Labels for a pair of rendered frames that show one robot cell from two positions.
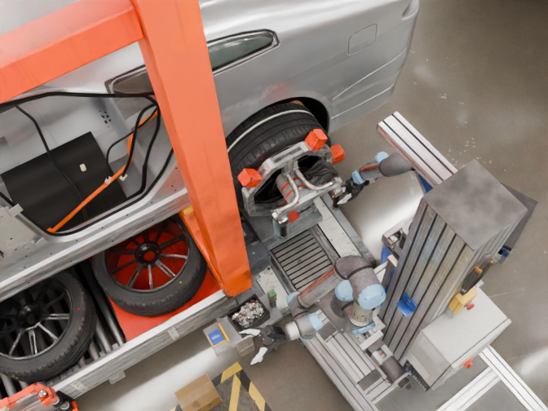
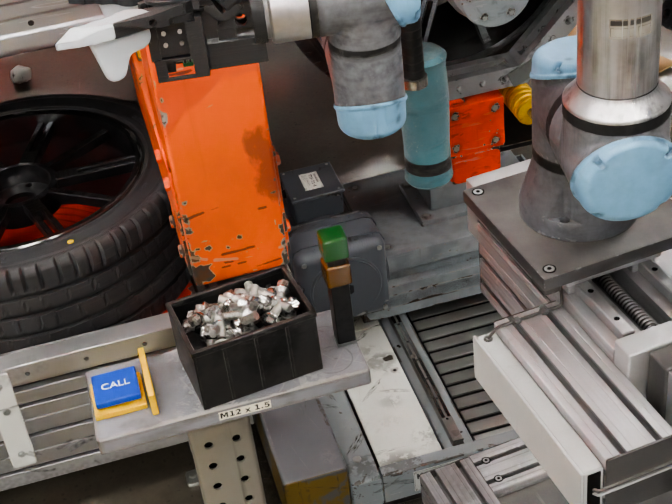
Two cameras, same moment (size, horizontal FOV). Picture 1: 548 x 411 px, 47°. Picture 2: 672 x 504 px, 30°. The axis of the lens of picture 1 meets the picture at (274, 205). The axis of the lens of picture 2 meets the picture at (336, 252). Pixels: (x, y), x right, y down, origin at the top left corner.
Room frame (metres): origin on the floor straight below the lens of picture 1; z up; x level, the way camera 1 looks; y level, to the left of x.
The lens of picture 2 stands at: (-0.33, -0.36, 1.75)
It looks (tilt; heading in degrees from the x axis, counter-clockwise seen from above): 36 degrees down; 15
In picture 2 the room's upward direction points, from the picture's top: 7 degrees counter-clockwise
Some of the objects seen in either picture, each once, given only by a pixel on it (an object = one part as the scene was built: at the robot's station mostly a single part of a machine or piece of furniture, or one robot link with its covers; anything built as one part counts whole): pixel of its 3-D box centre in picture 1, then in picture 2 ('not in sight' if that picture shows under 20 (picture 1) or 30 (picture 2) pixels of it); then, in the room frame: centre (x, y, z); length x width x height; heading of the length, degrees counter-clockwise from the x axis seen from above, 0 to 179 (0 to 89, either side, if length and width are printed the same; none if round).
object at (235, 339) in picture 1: (243, 324); (226, 377); (1.07, 0.23, 0.44); 0.43 x 0.17 x 0.03; 116
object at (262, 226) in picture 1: (276, 201); (443, 160); (1.89, -0.01, 0.32); 0.40 x 0.30 x 0.28; 116
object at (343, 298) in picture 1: (347, 294); (582, 96); (1.00, -0.32, 0.98); 0.13 x 0.12 x 0.14; 18
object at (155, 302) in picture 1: (151, 258); (28, 223); (1.53, 0.77, 0.39); 0.66 x 0.66 x 0.24
